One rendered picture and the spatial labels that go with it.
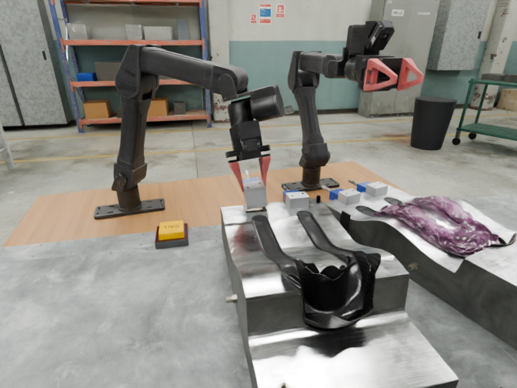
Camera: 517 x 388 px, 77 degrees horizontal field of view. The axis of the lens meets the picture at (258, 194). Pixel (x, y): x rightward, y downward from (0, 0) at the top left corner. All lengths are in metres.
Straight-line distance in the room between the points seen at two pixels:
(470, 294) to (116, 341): 0.63
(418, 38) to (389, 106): 1.19
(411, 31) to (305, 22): 1.81
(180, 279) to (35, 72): 5.53
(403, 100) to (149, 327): 6.43
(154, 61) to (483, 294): 0.81
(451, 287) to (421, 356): 0.22
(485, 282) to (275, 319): 0.37
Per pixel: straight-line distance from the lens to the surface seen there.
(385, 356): 0.54
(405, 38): 6.62
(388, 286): 0.56
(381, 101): 6.55
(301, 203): 0.81
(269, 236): 0.71
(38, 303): 0.79
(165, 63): 0.83
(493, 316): 0.72
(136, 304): 0.71
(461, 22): 7.54
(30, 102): 6.21
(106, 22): 6.10
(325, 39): 6.48
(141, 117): 0.91
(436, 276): 0.75
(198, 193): 1.12
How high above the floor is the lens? 1.26
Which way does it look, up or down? 25 degrees down
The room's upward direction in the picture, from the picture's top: straight up
